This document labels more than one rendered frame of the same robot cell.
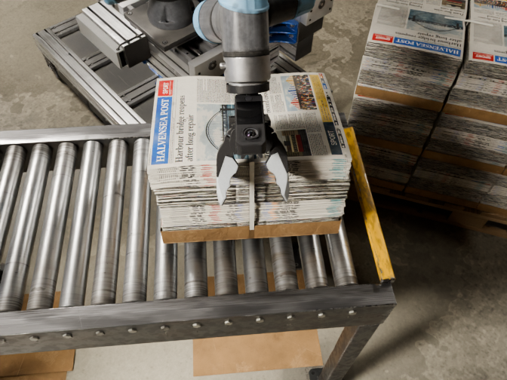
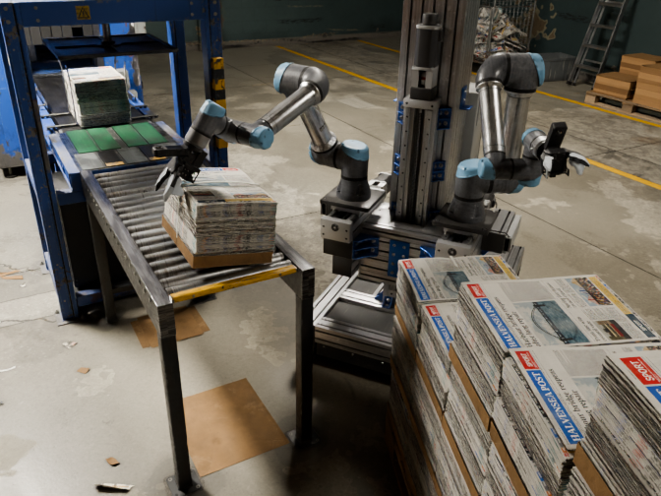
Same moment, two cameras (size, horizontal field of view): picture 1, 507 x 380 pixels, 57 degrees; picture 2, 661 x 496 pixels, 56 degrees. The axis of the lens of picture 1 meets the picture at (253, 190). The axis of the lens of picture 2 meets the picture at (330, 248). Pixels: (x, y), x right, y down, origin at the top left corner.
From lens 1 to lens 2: 2.00 m
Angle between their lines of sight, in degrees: 55
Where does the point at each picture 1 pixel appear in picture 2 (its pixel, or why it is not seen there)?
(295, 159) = (187, 193)
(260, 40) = (198, 124)
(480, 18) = not seen: hidden behind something
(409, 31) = (430, 274)
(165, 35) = (331, 197)
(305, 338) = (221, 459)
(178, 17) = (343, 191)
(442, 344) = not seen: outside the picture
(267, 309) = (138, 268)
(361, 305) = (151, 295)
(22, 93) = not seen: hidden behind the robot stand
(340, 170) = (195, 212)
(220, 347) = (194, 410)
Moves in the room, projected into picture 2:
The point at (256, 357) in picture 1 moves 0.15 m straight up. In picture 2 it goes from (192, 433) to (189, 404)
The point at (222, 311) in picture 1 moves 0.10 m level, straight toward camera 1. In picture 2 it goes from (133, 256) to (104, 263)
